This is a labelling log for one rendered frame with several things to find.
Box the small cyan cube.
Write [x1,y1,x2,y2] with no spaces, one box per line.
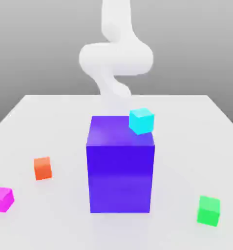
[128,107,155,135]

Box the small orange cube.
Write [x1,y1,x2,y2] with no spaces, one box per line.
[34,156,53,181]

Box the small green cube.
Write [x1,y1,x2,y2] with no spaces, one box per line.
[196,195,221,227]

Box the small magenta cube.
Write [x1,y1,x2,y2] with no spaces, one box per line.
[0,187,15,213]

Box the large purple box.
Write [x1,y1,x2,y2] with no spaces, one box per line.
[85,115,155,214]

